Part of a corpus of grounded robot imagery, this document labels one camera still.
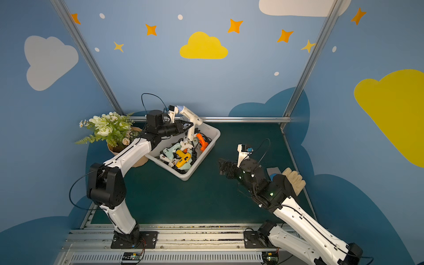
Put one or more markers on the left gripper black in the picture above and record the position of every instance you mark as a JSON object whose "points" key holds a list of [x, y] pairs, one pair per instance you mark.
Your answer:
{"points": [[180, 126]]}

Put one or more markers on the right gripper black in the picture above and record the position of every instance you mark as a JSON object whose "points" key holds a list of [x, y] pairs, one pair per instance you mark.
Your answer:
{"points": [[227, 168]]}

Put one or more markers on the large white Greeler glue gun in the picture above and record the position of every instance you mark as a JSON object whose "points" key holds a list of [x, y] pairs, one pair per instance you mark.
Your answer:
{"points": [[193, 118]]}

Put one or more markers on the orange glue gun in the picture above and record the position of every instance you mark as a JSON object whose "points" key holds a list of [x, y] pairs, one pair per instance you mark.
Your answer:
{"points": [[202, 140]]}

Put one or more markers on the mint glue gun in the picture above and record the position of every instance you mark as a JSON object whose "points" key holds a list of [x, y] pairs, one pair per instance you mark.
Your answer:
{"points": [[171, 154]]}

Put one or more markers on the yellow glue gun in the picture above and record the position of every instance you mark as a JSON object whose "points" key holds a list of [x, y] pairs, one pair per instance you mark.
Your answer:
{"points": [[184, 158]]}

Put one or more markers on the small white orange-trigger glue gun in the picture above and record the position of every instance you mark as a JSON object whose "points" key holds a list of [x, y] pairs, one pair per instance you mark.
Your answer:
{"points": [[187, 145]]}

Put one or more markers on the white glue gun red switch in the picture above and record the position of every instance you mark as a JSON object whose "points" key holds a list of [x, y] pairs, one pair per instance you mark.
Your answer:
{"points": [[170, 162]]}

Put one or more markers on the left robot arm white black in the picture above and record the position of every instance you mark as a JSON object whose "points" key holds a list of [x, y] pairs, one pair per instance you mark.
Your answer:
{"points": [[106, 186]]}

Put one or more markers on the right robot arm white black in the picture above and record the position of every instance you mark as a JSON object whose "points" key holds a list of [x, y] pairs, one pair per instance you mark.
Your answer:
{"points": [[314, 245]]}

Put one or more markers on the white plastic storage box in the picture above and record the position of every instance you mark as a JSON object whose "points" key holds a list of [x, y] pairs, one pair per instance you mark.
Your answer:
{"points": [[212, 134]]}

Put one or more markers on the beige work glove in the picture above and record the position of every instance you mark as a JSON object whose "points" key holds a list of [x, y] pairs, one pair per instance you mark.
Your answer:
{"points": [[295, 179]]}

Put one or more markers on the artificial flower plant in pot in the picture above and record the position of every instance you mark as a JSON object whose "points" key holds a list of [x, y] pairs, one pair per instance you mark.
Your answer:
{"points": [[115, 129]]}

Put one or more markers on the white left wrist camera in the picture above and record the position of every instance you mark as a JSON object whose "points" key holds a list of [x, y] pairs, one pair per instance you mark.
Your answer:
{"points": [[172, 112]]}

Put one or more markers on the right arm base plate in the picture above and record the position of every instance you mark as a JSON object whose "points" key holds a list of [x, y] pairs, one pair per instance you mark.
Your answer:
{"points": [[254, 239]]}

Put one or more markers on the aluminium rail frame front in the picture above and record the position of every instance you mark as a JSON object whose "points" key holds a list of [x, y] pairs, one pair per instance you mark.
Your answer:
{"points": [[186, 244]]}

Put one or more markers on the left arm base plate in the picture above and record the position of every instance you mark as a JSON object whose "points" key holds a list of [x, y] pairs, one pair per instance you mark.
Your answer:
{"points": [[144, 239]]}

